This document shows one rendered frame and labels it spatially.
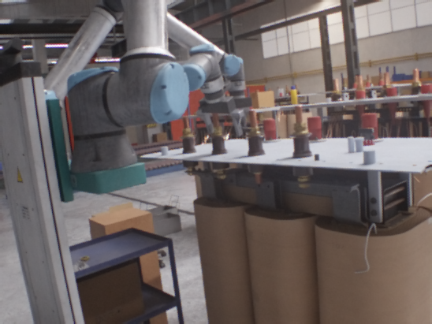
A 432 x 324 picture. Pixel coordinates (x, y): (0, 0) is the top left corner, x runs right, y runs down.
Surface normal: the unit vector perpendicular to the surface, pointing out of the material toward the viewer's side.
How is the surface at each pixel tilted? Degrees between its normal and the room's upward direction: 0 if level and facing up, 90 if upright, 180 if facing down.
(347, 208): 90
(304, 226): 90
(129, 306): 90
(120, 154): 70
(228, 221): 90
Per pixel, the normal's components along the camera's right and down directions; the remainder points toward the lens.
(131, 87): -0.39, 0.00
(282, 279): -0.61, 0.18
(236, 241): 0.03, 0.13
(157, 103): -0.22, 0.53
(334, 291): -0.78, 0.17
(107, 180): 0.70, 0.02
